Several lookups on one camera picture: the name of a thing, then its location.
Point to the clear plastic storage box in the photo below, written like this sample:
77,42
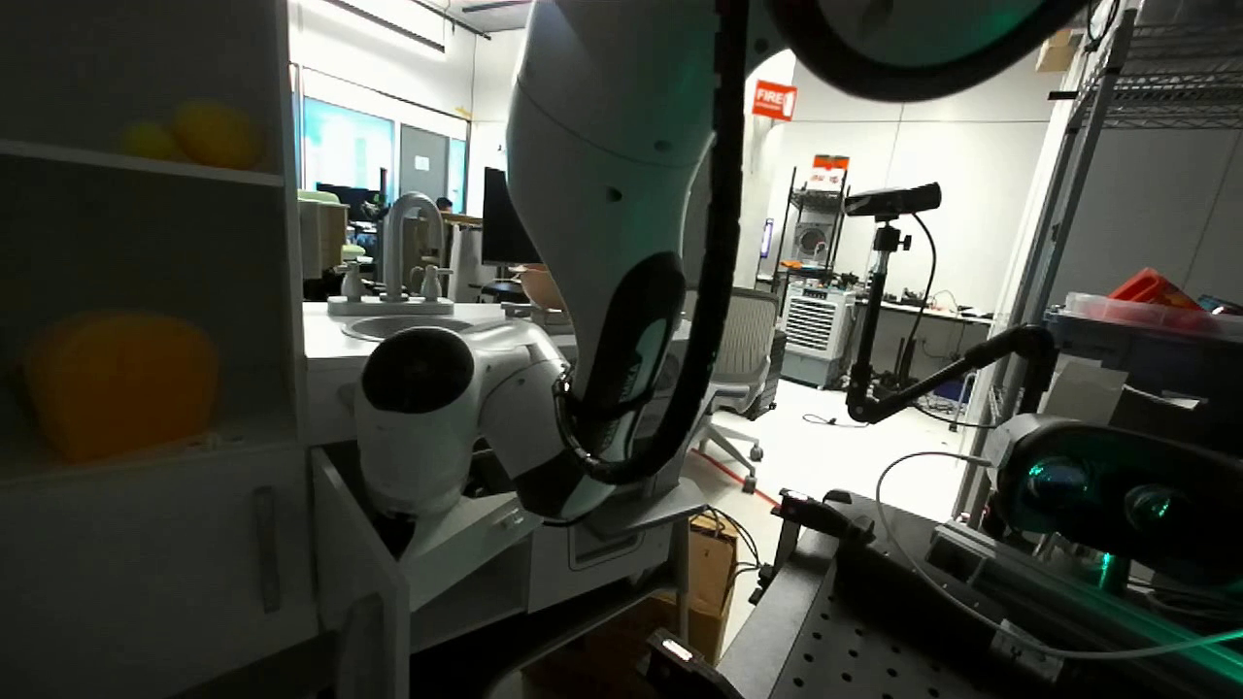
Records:
1150,335

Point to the white air unit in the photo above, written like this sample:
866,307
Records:
816,332

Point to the orange wall sign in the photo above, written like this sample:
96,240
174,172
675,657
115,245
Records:
773,100

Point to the orange and white label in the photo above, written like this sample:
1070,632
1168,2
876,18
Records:
828,166

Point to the red item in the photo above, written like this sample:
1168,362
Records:
1158,291

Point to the black perforated breadboard table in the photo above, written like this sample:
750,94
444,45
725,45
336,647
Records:
878,647

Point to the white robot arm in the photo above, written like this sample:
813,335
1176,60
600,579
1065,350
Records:
608,130

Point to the black stereo camera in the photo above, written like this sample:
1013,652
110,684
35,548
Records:
1112,491

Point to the brown cardboard box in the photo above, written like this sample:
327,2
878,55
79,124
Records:
707,564

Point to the white toy kitchen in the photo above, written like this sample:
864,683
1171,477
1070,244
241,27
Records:
583,569

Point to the silver round sink basin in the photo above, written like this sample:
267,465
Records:
390,326

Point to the camera on tripod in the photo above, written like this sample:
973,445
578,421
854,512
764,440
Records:
878,326

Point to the white small cabinet door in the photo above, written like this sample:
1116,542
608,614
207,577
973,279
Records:
363,583

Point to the large yellow toy food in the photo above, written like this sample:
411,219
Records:
122,385

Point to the grey office chair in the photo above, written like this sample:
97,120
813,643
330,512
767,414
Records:
747,350

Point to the grey arched faucet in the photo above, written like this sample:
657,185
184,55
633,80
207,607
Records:
395,245

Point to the yellow toy lemon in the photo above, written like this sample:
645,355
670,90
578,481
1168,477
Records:
219,135

